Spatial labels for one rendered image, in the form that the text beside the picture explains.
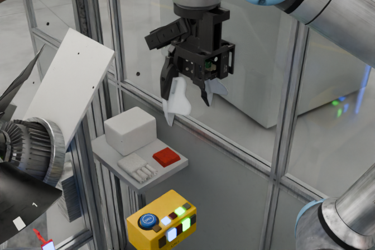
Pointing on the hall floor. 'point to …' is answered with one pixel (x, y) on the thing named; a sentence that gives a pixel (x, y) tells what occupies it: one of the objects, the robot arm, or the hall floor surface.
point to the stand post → (87, 185)
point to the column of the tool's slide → (101, 113)
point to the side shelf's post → (138, 201)
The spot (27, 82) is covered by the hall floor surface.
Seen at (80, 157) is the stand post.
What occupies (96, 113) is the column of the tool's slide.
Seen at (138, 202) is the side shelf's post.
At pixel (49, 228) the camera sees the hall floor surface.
